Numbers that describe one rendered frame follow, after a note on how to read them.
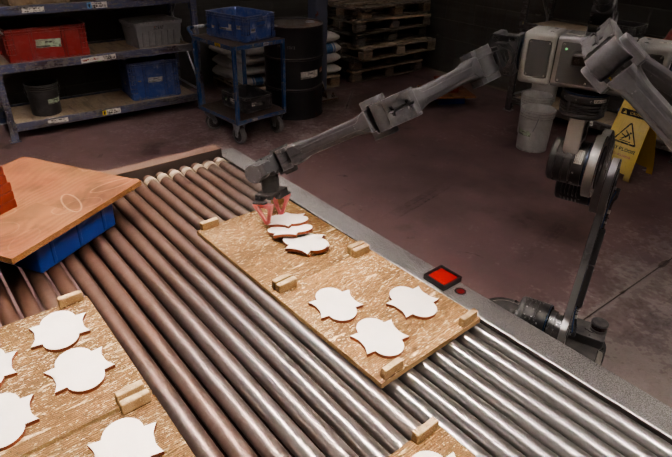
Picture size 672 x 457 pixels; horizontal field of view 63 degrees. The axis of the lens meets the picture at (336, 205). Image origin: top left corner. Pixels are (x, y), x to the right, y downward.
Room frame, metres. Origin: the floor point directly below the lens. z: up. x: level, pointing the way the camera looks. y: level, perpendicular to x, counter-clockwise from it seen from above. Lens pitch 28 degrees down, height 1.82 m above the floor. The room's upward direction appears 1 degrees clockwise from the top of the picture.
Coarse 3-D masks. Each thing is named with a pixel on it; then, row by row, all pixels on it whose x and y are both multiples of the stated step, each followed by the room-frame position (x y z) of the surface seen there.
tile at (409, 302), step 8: (400, 288) 1.19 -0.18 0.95; (408, 288) 1.19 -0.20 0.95; (416, 288) 1.19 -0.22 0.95; (392, 296) 1.16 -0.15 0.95; (400, 296) 1.16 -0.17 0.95; (408, 296) 1.16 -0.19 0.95; (416, 296) 1.16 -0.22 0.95; (424, 296) 1.16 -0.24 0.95; (392, 304) 1.12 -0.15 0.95; (400, 304) 1.13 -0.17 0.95; (408, 304) 1.13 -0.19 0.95; (416, 304) 1.13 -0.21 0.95; (424, 304) 1.13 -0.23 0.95; (432, 304) 1.13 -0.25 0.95; (400, 312) 1.10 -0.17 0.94; (408, 312) 1.09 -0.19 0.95; (416, 312) 1.09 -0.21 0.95; (424, 312) 1.10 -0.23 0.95; (432, 312) 1.10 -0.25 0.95
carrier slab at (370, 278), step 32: (320, 288) 1.20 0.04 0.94; (352, 288) 1.20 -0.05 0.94; (384, 288) 1.21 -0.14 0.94; (320, 320) 1.07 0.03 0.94; (384, 320) 1.07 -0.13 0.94; (416, 320) 1.08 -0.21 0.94; (448, 320) 1.08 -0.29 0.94; (352, 352) 0.96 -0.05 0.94; (416, 352) 0.96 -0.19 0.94; (384, 384) 0.87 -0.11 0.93
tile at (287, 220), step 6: (276, 216) 1.56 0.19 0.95; (282, 216) 1.56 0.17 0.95; (288, 216) 1.55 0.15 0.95; (294, 216) 1.55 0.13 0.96; (300, 216) 1.54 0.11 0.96; (270, 222) 1.51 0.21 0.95; (276, 222) 1.50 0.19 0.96; (282, 222) 1.50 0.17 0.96; (288, 222) 1.49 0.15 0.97; (294, 222) 1.49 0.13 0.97; (300, 222) 1.49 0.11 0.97; (306, 222) 1.50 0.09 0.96; (288, 228) 1.46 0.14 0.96
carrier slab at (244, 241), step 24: (240, 216) 1.58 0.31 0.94; (312, 216) 1.59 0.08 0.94; (216, 240) 1.43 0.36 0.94; (240, 240) 1.43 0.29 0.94; (264, 240) 1.43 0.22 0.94; (336, 240) 1.44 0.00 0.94; (240, 264) 1.30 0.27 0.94; (264, 264) 1.30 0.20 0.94; (288, 264) 1.31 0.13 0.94; (312, 264) 1.31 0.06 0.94; (264, 288) 1.20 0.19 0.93
